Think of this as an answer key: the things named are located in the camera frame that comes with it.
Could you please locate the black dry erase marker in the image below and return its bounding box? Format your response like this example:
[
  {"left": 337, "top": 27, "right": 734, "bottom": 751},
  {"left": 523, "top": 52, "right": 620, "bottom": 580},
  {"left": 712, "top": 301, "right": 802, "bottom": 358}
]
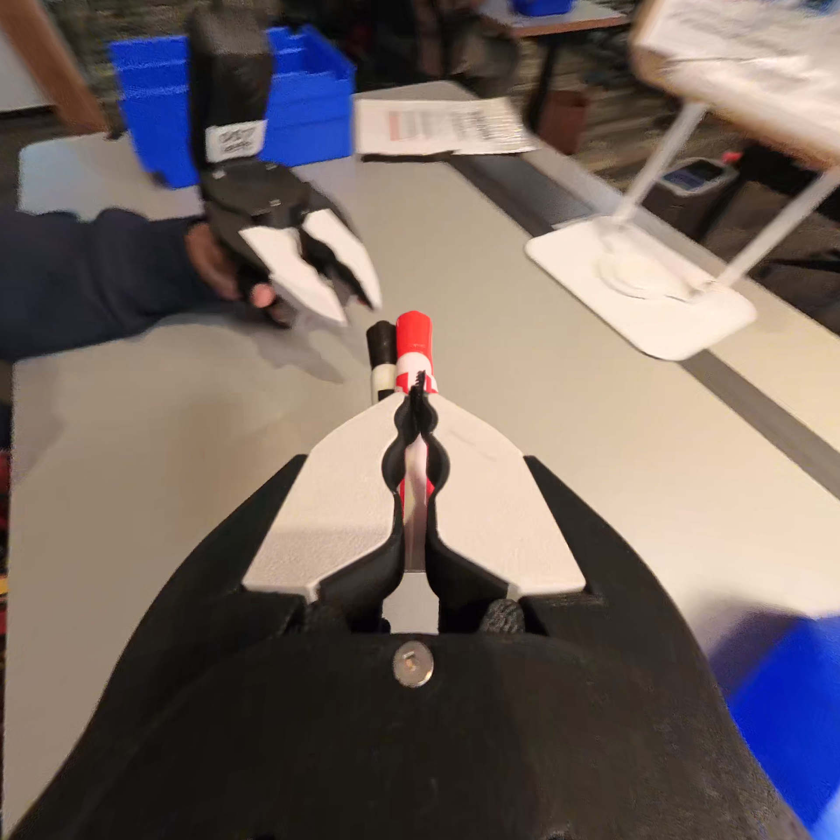
[{"left": 364, "top": 321, "right": 400, "bottom": 403}]

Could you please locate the blue plastic bin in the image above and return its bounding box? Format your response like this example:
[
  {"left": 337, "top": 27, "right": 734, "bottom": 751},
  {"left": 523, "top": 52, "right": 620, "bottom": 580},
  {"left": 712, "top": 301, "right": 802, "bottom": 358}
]
[
  {"left": 108, "top": 24, "right": 359, "bottom": 190},
  {"left": 728, "top": 615, "right": 840, "bottom": 836}
]

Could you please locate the red dry erase marker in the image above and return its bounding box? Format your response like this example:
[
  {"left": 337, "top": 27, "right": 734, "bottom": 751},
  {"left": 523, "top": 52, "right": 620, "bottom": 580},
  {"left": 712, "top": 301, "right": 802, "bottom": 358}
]
[{"left": 393, "top": 310, "right": 438, "bottom": 573}]

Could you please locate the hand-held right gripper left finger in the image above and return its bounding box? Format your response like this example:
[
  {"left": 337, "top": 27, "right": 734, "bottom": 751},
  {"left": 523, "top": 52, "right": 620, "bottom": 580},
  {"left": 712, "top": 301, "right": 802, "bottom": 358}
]
[{"left": 243, "top": 394, "right": 410, "bottom": 605}]

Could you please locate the printed paper sheet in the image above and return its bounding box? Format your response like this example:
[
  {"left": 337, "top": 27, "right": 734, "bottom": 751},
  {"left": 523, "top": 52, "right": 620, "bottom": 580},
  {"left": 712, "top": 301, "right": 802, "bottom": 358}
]
[{"left": 353, "top": 95, "right": 538, "bottom": 160}]

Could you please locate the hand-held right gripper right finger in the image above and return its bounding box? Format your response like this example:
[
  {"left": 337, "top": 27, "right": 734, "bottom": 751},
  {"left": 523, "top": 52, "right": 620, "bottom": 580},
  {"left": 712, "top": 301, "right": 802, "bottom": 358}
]
[{"left": 427, "top": 392, "right": 588, "bottom": 605}]

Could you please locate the person's left hand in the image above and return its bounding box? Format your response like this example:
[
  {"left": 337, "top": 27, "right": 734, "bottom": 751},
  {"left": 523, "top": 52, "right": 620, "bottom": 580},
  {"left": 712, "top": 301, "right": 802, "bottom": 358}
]
[{"left": 184, "top": 220, "right": 295, "bottom": 330}]

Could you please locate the wooden post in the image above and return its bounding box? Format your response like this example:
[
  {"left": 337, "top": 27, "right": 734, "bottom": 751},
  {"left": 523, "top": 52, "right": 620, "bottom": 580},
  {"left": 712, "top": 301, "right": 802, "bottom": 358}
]
[{"left": 0, "top": 0, "right": 109, "bottom": 135}]

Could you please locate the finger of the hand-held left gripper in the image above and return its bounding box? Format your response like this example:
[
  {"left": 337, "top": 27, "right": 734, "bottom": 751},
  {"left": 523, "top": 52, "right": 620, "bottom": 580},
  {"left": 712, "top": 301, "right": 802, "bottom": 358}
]
[
  {"left": 300, "top": 208, "right": 385, "bottom": 313},
  {"left": 241, "top": 225, "right": 353, "bottom": 328}
]

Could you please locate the white stand pole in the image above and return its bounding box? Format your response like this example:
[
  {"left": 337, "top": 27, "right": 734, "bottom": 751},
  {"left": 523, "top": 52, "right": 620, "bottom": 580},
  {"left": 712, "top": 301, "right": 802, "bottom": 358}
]
[
  {"left": 609, "top": 101, "right": 711, "bottom": 233},
  {"left": 707, "top": 163, "right": 840, "bottom": 298}
]

